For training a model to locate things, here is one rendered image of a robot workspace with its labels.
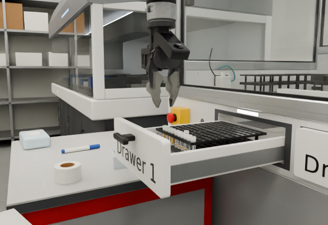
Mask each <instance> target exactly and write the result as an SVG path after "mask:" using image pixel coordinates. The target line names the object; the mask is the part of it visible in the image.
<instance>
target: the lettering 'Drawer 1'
mask: <svg viewBox="0 0 328 225"><path fill-rule="evenodd" d="M117 144H118V141H117ZM120 145H121V143H120ZM123 149H124V147H123ZM125 150H127V148H126V149H125ZM121 151H122V147H121ZM121 151H120V152H119V151H118V153H119V154H121ZM127 152H128V150H127ZM126 155H128V158H126V157H125V158H126V160H128V161H129V154H128V153H125V156H126ZM135 157H136V155H135V156H134V158H133V153H132V157H131V153H130V161H131V164H132V161H133V165H134V166H135ZM138 159H139V160H140V158H139V157H138V158H137V168H138V164H139V165H140V166H141V160H140V163H138ZM144 164H145V165H146V162H143V173H144ZM150 165H152V178H151V181H152V182H153V183H155V184H156V182H155V181H154V164H152V163H150ZM138 170H139V171H141V169H139V168H138Z"/></svg>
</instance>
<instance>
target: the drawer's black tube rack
mask: <svg viewBox="0 0 328 225"><path fill-rule="evenodd" d="M171 127H172V128H175V129H176V130H180V131H182V132H184V130H189V135H192V136H196V141H197V142H199V144H198V145H196V147H195V149H202V148H208V147H215V146H221V145H227V144H234V143H242V142H249V141H253V140H252V139H248V138H249V137H255V140H258V136H262V135H266V134H267V133H266V132H263V131H259V130H255V129H251V128H247V127H244V126H240V125H236V124H232V123H227V122H223V121H218V122H209V123H196V124H186V125H177V126H171ZM171 150H172V151H174V152H183V151H184V150H181V149H178V148H177V147H175V146H174V145H171Z"/></svg>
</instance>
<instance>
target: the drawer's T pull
mask: <svg viewBox="0 0 328 225"><path fill-rule="evenodd" d="M113 137H114V139H116V140H117V141H119V142H120V143H121V144H123V145H128V142H130V141H135V136H134V135H132V134H122V135H121V134H120V133H118V132H117V133H114V134H113Z"/></svg>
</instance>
